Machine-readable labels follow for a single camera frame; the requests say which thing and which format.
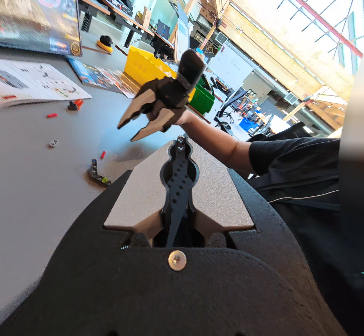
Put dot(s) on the black office chair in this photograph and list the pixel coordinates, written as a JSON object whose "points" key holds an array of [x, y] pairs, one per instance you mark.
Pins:
{"points": [[234, 100]]}

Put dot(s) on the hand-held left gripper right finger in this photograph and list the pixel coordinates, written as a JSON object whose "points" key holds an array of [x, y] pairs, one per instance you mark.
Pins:
{"points": [[221, 199]]}

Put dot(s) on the orange black claw assembly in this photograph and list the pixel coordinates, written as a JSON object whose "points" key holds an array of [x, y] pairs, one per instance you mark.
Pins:
{"points": [[75, 105]]}

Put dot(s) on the long black beam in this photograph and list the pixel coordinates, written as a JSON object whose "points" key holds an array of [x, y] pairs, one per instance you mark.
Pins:
{"points": [[179, 188]]}

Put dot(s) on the black rounded case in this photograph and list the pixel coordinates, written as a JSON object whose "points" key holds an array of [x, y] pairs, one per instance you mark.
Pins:
{"points": [[106, 40]]}

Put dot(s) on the whiteboard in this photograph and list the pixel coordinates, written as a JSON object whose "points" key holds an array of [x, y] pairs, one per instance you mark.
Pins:
{"points": [[230, 66]]}

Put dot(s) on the sticker sheet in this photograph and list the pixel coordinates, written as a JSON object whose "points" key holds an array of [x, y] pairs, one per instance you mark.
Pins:
{"points": [[125, 84]]}

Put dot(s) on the yellow plastic bin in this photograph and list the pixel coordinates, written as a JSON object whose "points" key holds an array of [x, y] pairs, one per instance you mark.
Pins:
{"points": [[139, 66]]}

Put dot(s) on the small grey connector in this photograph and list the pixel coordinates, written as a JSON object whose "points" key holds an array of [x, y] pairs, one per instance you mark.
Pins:
{"points": [[53, 143]]}

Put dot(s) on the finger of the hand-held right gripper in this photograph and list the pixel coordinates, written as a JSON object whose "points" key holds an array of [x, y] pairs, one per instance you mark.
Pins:
{"points": [[139, 103], [159, 123]]}

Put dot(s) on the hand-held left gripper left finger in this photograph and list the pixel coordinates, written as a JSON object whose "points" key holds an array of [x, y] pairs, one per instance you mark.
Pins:
{"points": [[136, 199]]}

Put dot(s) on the blue storage bin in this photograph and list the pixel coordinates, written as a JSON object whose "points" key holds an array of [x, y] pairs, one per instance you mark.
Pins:
{"points": [[245, 124]]}

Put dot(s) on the blue robot kit box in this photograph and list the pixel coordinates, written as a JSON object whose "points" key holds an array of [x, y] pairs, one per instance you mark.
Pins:
{"points": [[37, 15]]}

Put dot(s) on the open instruction booklet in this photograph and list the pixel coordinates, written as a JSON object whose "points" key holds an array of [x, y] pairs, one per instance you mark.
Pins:
{"points": [[34, 80]]}

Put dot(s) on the person's right forearm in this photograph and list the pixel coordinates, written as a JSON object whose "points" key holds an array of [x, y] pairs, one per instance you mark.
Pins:
{"points": [[216, 140]]}

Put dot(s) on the grey desk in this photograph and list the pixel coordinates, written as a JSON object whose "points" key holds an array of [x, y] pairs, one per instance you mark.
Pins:
{"points": [[42, 213]]}

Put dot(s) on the grey bent beam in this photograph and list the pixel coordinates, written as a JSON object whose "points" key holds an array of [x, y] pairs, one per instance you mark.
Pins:
{"points": [[96, 174]]}

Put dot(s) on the cardboard box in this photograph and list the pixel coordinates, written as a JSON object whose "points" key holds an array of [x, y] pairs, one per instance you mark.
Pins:
{"points": [[145, 17]]}

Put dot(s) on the blue cover manual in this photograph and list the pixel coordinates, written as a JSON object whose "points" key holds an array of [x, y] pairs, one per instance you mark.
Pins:
{"points": [[91, 73]]}

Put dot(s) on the green plastic bin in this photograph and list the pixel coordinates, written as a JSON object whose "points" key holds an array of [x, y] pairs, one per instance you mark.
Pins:
{"points": [[203, 101]]}

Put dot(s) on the wooden background desk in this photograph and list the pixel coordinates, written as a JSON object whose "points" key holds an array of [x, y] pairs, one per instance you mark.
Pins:
{"points": [[113, 12]]}

